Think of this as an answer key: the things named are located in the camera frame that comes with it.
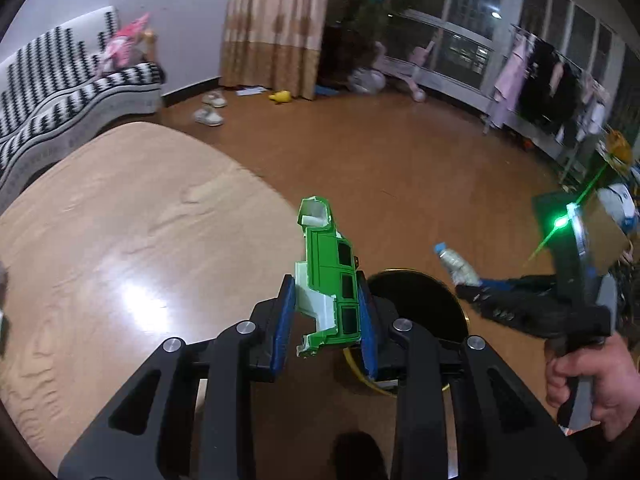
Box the cardboard box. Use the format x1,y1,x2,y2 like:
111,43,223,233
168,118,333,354
580,195,632,281

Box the black hanging clothes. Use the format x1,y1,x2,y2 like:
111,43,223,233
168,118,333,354
517,40,583,133

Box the pink robe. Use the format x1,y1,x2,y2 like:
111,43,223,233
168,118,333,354
490,35,531,130

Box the white and blue bag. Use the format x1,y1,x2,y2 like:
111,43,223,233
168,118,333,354
597,184,640,233

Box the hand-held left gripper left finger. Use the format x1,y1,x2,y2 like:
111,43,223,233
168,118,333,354
59,274,297,480

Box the clothes rack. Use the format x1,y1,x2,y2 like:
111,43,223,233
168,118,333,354
482,25,613,183

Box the pink tricycle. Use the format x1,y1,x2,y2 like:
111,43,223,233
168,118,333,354
372,30,443,103

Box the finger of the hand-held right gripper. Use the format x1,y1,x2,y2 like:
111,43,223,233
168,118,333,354
481,292,565,338
456,274,558,302

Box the black-and-white patterned sofa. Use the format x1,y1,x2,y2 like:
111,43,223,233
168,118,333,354
0,6,166,211

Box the clear plastic bottle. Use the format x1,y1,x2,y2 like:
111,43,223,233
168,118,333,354
433,243,482,287

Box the black gold-rimmed trash bin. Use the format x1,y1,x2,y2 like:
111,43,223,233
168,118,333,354
342,269,471,398

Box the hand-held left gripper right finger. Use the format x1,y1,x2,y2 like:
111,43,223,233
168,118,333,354
356,271,587,480

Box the pink toy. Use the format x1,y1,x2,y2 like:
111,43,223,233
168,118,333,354
97,12,156,77

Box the dark potted plant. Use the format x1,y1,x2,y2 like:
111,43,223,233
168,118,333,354
320,0,406,90

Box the grey crumpled bag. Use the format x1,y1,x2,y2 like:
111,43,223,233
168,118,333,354
347,67,387,95

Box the yellow bag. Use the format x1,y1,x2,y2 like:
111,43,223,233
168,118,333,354
602,130,633,168

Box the person's right hand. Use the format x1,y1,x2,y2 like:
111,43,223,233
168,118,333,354
545,332,640,442

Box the large window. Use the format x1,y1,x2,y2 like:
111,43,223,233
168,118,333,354
395,0,640,126

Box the beige patterned curtain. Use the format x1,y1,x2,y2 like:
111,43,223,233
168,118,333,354
220,0,335,101

